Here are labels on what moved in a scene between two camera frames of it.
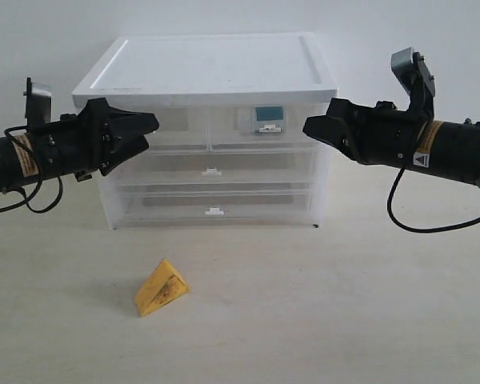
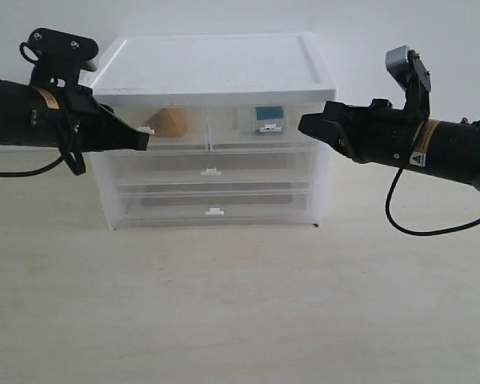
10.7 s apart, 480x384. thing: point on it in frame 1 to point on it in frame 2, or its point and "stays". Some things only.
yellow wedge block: (162, 286) to (171, 122)
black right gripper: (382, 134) stays
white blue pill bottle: (268, 118) stays
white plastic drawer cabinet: (231, 150) stays
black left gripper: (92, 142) to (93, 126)
